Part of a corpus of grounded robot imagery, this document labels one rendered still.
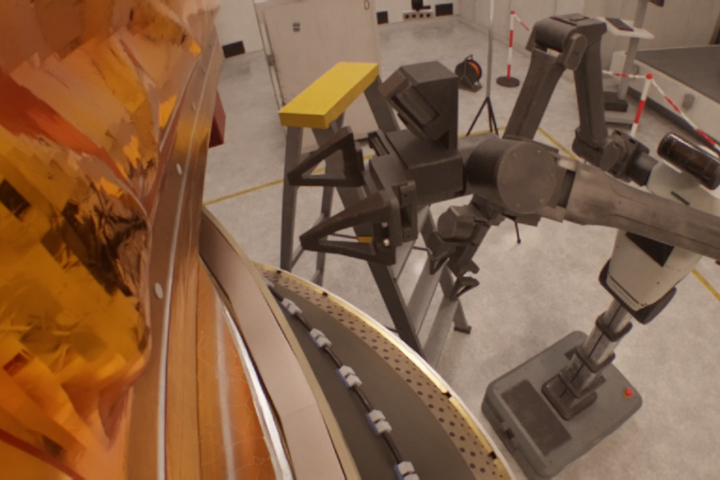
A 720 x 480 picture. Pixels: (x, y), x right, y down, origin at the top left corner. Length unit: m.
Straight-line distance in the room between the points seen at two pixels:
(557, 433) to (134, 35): 1.89
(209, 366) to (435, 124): 0.26
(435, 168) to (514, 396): 1.66
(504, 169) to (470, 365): 2.00
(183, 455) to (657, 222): 0.46
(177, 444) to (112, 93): 0.20
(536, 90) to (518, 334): 1.79
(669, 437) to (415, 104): 2.29
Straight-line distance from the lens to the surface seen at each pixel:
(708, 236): 0.50
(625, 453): 2.30
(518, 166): 0.32
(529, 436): 1.88
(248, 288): 0.40
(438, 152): 0.36
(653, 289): 1.22
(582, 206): 0.43
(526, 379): 1.99
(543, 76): 0.82
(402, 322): 1.59
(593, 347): 1.60
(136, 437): 0.22
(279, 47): 3.37
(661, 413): 2.48
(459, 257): 0.93
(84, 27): 0.26
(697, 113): 4.80
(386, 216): 0.31
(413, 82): 0.32
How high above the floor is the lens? 2.00
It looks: 46 degrees down
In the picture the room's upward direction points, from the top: 7 degrees counter-clockwise
